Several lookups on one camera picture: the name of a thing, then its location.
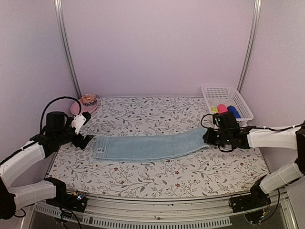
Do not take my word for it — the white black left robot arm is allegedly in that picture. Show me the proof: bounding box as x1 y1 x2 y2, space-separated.
0 112 93 219

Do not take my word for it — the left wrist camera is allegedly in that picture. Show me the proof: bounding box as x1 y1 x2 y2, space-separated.
45 111 67 135

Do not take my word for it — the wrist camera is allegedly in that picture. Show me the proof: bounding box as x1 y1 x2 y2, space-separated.
45 111 67 135
213 111 240 129

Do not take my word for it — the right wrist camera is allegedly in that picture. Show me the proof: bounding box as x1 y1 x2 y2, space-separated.
213 111 240 129

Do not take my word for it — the right aluminium frame post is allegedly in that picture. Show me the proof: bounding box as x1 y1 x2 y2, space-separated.
237 0 262 94

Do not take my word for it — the pink rolled towel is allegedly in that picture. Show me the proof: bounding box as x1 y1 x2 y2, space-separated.
217 104 228 114

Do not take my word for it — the left black camera cable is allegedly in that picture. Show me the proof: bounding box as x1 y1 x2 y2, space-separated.
39 96 83 129

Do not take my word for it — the left aluminium frame post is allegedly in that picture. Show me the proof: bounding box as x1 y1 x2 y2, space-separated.
54 0 81 99

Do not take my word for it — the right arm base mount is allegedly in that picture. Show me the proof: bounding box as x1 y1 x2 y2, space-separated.
228 191 271 213

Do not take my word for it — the yellow rolled towel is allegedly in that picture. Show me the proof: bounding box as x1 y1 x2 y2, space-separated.
211 106 219 114

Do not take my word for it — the pink plate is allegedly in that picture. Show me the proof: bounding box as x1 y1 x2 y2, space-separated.
70 100 98 115

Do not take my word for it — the white plastic basket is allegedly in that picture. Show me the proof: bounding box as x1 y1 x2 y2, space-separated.
201 85 254 126

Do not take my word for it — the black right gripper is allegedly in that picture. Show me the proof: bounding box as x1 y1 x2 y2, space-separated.
204 127 232 147

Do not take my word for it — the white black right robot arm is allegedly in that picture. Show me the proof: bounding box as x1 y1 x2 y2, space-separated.
203 123 305 208

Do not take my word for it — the aluminium front rail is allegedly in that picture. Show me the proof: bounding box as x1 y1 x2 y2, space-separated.
21 188 300 229

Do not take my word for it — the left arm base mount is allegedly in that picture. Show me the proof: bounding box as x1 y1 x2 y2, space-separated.
46 191 88 213

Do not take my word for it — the light blue towel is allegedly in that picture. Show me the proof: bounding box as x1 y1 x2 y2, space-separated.
93 127 208 162

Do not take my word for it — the aluminium frame post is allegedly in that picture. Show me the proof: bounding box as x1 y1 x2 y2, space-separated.
54 0 81 99
237 0 262 94

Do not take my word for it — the dark blue towel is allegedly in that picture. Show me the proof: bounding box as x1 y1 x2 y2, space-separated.
227 105 241 119

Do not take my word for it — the floral tablecloth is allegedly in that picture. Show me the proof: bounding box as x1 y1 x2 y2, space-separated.
49 97 268 198

